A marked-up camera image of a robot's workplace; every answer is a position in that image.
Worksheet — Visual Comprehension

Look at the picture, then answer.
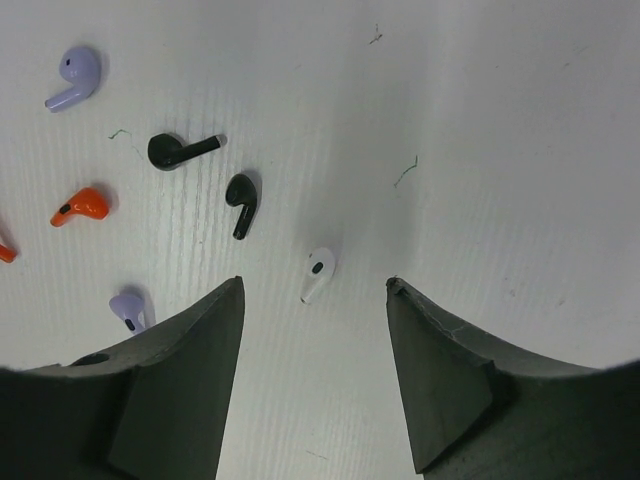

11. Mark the lilac earbud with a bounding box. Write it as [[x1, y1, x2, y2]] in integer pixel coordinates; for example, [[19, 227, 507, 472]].
[[109, 293, 146, 335], [45, 46, 101, 113]]

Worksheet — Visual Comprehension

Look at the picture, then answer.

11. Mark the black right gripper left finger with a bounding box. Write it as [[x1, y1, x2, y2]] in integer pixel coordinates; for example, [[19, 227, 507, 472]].
[[1, 277, 245, 479]]

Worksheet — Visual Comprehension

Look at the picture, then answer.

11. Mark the black earbud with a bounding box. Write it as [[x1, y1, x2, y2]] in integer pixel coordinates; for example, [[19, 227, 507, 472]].
[[225, 173, 258, 240], [147, 133, 227, 171]]

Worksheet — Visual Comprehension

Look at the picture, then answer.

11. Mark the orange earbud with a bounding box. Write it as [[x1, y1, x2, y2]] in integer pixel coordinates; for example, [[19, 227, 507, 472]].
[[50, 187, 110, 228], [0, 240, 18, 264]]

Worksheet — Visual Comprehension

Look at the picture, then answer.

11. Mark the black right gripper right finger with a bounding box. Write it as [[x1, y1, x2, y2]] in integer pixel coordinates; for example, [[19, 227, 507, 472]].
[[386, 277, 639, 479]]

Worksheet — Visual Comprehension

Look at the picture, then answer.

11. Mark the white earbud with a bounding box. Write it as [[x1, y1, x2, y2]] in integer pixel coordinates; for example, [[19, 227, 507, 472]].
[[300, 247, 337, 304]]

